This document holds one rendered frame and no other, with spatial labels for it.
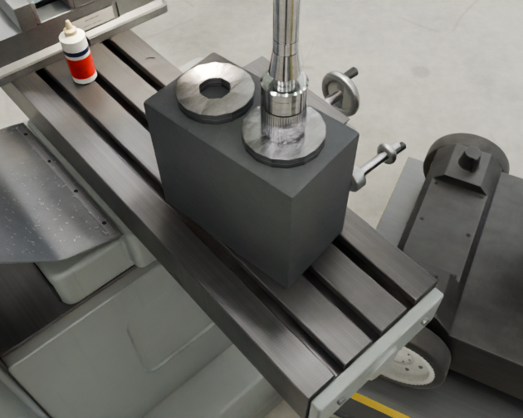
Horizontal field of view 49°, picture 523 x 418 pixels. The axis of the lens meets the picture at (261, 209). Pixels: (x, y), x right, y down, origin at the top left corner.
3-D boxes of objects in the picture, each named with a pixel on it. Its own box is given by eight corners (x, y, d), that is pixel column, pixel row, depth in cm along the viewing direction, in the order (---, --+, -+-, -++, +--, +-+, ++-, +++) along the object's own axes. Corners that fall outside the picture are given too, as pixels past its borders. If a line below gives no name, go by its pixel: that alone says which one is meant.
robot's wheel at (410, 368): (438, 380, 122) (464, 339, 106) (432, 401, 119) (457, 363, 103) (349, 341, 127) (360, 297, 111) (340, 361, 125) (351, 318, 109)
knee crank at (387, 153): (393, 142, 149) (398, 124, 144) (412, 154, 146) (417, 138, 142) (334, 186, 141) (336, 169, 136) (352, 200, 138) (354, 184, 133)
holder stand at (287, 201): (223, 153, 87) (212, 41, 71) (344, 230, 78) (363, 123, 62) (164, 201, 81) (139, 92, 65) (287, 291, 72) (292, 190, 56)
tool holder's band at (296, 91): (260, 71, 58) (260, 63, 58) (307, 70, 58) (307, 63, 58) (260, 104, 56) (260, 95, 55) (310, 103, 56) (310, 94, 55)
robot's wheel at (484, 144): (496, 200, 150) (522, 147, 134) (491, 214, 148) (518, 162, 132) (420, 175, 156) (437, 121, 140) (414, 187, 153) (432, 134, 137)
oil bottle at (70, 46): (89, 65, 99) (71, 9, 90) (101, 77, 97) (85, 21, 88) (68, 76, 97) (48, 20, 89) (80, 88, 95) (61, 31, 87)
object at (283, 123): (261, 111, 63) (260, 71, 58) (304, 111, 63) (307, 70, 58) (261, 143, 60) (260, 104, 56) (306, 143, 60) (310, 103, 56)
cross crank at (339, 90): (333, 92, 147) (337, 54, 138) (368, 116, 142) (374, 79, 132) (287, 121, 141) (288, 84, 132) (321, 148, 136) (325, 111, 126)
